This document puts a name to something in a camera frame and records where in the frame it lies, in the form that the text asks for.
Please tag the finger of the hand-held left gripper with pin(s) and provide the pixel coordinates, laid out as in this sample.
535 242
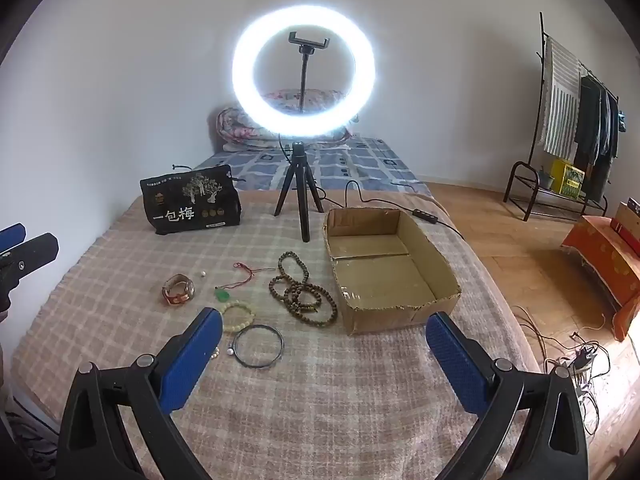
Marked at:
35 252
12 237

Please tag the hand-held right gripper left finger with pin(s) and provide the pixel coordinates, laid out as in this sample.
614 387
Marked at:
192 360

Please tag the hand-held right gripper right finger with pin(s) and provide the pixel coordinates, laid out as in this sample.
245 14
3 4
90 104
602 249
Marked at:
455 360

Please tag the dark thin bangle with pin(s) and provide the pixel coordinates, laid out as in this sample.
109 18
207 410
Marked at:
235 355

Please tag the cardboard box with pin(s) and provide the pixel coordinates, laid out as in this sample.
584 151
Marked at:
380 275

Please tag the power strip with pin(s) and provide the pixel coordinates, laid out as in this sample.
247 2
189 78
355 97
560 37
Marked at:
582 360

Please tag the black printed snack bag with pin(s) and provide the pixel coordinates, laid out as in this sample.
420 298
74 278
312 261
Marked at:
190 210

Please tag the orange patterned box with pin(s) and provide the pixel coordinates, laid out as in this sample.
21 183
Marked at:
600 265

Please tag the dark striped cloth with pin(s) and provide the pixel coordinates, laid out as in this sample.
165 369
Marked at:
25 455

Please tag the black mini tripod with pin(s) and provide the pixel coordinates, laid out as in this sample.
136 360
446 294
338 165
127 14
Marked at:
303 185

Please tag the yellow carton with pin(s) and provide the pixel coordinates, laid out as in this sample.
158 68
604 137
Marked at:
567 177

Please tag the brown and red box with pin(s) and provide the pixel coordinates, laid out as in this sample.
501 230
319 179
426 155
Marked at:
629 225

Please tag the blue patterned bed sheet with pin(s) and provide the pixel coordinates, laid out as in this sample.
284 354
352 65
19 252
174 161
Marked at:
350 160

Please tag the folded floral quilt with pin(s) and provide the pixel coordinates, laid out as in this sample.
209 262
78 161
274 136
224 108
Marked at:
235 125

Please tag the black metal clothes rack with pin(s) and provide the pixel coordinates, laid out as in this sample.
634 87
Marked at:
541 110

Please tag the dark hanging clothes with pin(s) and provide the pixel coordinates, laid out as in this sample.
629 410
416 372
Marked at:
595 130

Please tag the striped hanging cloth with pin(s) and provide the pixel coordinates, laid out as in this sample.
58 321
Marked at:
560 100

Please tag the black gooseneck phone holder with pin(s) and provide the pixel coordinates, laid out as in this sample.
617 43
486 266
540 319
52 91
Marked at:
303 75

